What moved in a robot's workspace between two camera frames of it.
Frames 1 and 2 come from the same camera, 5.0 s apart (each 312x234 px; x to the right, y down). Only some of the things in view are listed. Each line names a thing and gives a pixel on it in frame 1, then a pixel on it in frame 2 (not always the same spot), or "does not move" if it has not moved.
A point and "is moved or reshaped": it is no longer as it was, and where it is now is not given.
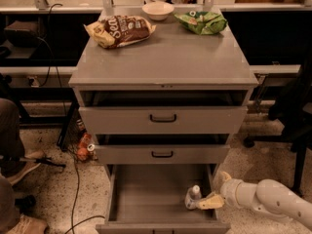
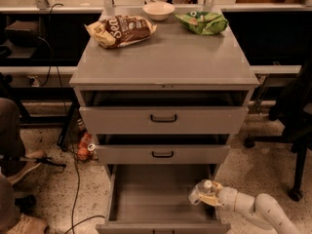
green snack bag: x=204 y=22 does not move
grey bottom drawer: x=150 y=199 does not move
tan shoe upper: x=29 y=162 does not move
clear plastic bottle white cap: x=192 y=195 is moved or reshaped
